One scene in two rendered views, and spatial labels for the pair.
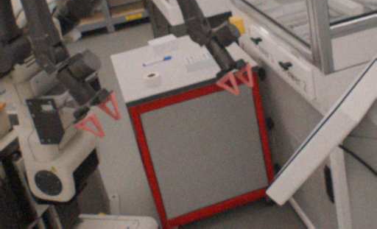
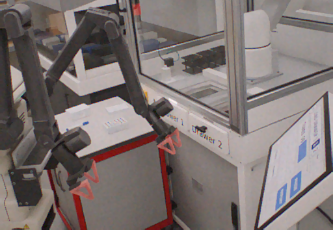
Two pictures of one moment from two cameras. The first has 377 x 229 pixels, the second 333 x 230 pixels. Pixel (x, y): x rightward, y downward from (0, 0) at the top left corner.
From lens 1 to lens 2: 0.46 m
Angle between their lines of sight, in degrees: 13
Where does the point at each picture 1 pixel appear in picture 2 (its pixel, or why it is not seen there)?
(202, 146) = (120, 192)
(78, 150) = (43, 208)
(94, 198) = not seen: outside the picture
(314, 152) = (305, 206)
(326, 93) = (242, 150)
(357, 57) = (263, 122)
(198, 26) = (142, 102)
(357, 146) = not seen: hidden behind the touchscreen
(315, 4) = (239, 85)
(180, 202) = not seen: outside the picture
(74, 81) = (67, 154)
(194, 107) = (116, 162)
